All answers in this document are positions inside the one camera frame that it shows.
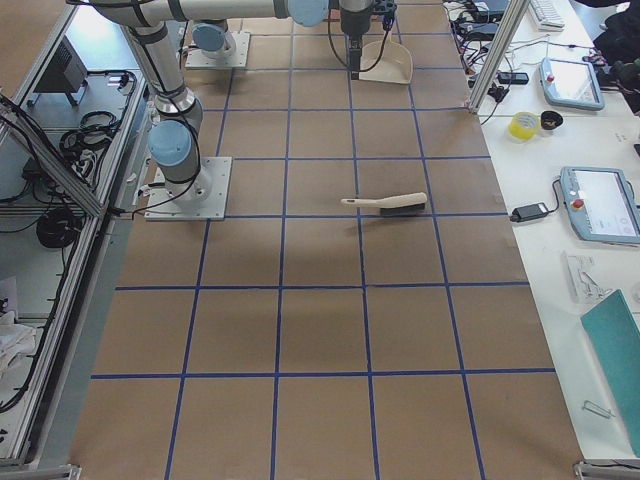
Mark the lower teach pendant tablet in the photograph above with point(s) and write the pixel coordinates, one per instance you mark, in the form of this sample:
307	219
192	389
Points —
600	205

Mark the black tape roll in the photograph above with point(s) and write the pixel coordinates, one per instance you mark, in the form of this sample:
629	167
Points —
550	120

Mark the white hand brush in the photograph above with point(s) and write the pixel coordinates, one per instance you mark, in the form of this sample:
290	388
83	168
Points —
406	204

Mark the small black charger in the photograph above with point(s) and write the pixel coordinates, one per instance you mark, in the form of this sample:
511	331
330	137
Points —
529	212

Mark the clear plastic packet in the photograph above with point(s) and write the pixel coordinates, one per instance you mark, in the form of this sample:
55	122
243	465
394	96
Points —
584	288

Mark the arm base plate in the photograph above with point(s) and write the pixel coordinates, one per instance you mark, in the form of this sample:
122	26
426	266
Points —
226	50
205	199

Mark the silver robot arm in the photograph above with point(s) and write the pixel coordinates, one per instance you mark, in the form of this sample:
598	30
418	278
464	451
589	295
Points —
173	143
305	13

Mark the yellow tape roll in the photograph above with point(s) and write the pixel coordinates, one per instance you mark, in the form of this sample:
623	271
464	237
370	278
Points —
524	126

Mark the teach pendant tablet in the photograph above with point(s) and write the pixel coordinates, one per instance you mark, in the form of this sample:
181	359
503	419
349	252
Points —
571	84
600	205

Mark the upper teach pendant tablet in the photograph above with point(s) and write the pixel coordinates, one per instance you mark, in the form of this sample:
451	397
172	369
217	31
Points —
571	84

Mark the white cloth rags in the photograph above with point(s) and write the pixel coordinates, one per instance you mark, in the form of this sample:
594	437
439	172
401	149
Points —
17	340

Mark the aluminium frame post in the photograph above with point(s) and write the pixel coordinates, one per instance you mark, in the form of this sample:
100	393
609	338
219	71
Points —
502	39

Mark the grey control box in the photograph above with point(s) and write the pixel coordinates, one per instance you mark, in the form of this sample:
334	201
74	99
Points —
65	74

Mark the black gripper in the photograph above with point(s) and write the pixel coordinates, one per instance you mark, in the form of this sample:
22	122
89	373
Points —
353	22

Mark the white keyboard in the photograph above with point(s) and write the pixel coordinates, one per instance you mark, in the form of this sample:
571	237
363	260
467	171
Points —
545	16

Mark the person in black hoodie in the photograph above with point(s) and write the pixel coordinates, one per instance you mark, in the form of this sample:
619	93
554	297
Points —
617	52

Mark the beige plastic dustpan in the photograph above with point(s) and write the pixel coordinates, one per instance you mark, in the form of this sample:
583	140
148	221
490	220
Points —
395	65

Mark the teal folder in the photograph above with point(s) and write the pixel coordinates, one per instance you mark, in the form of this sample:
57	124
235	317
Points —
614	336

